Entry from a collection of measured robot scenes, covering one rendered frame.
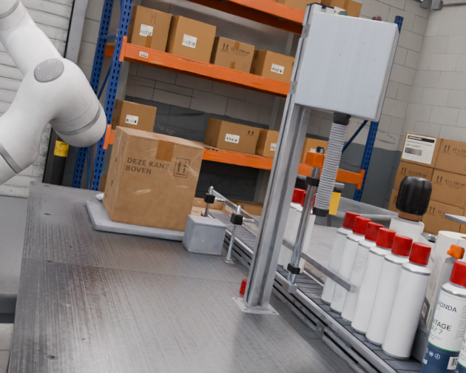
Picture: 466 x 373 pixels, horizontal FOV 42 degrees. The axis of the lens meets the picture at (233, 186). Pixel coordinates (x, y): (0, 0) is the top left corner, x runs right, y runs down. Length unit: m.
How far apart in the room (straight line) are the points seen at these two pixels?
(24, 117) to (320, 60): 0.62
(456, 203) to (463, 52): 2.71
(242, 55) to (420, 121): 2.77
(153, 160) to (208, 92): 4.32
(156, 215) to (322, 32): 0.87
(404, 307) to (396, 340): 0.06
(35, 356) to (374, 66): 0.80
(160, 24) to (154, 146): 3.38
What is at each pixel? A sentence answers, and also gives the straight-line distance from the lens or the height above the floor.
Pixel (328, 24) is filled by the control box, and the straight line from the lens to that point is 1.27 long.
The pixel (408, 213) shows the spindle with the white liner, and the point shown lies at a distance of 1.62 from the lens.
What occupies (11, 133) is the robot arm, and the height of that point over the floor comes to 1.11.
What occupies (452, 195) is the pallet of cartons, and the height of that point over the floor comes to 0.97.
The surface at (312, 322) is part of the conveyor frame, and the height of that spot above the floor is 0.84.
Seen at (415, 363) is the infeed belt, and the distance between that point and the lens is 1.15.
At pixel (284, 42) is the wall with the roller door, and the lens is 6.56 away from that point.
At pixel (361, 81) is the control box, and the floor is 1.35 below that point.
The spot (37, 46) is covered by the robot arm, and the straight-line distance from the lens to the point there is 1.50.
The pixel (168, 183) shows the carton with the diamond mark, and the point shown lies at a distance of 1.87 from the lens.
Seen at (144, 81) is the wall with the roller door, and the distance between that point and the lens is 5.89.
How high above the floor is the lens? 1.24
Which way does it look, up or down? 7 degrees down
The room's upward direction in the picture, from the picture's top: 12 degrees clockwise
